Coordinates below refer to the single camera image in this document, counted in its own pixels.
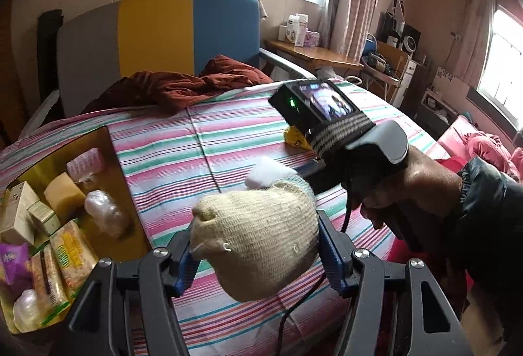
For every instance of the white carton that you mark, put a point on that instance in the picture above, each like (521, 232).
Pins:
(296, 29)

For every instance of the window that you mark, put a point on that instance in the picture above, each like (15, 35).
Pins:
(502, 58)

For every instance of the pink red quilt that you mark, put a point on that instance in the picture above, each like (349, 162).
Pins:
(486, 147)

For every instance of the person's right forearm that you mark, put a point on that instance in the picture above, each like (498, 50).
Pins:
(490, 225)

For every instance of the gold box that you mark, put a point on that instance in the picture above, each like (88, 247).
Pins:
(102, 143)

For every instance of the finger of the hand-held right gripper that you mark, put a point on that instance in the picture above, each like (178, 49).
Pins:
(320, 178)

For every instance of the clear plastic-wrapped bundle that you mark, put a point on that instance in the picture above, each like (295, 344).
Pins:
(104, 213)

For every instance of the blue jug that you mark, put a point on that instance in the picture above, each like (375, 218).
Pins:
(371, 43)

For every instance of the grey bed rail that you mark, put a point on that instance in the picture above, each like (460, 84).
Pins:
(286, 62)
(39, 115)

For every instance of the yellow sponge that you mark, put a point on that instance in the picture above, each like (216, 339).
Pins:
(63, 192)

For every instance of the black speaker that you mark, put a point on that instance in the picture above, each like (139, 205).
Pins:
(410, 39)

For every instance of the beige carton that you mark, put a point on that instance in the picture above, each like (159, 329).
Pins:
(18, 213)

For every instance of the small green box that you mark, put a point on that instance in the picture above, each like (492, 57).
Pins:
(43, 217)

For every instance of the cluttered white rack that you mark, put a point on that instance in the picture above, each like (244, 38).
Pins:
(384, 70)

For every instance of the pink ribbed roll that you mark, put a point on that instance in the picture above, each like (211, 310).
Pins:
(83, 162)

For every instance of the striped bedsheet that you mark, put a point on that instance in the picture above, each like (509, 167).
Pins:
(229, 143)

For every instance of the pink carton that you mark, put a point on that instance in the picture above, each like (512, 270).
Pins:
(313, 38)

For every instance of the orange snack packet green edge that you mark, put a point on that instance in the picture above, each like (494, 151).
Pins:
(47, 282)
(71, 254)

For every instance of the wooden desk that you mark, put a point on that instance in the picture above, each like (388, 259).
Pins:
(314, 56)

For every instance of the purple packet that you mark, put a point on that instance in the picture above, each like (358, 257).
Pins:
(14, 264)

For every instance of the white soft item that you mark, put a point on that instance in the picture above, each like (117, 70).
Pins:
(265, 174)

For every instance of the grey yellow blue headboard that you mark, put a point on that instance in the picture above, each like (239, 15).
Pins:
(155, 33)

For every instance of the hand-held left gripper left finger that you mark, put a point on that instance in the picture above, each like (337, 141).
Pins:
(184, 278)

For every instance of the beige knitted glove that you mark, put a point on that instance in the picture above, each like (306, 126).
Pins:
(253, 237)

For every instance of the small white container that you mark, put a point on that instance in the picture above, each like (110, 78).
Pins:
(283, 33)

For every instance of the dark red blanket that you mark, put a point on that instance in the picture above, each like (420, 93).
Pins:
(171, 86)

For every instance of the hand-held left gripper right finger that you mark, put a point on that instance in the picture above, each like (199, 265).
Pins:
(331, 258)

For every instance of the small white plastic bundle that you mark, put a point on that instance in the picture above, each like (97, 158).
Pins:
(26, 309)

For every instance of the person's right hand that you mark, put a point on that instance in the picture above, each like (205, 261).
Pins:
(425, 188)

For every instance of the yellow toy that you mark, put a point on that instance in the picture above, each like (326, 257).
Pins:
(296, 137)

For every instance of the wooden wardrobe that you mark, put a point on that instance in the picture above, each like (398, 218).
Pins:
(10, 74)

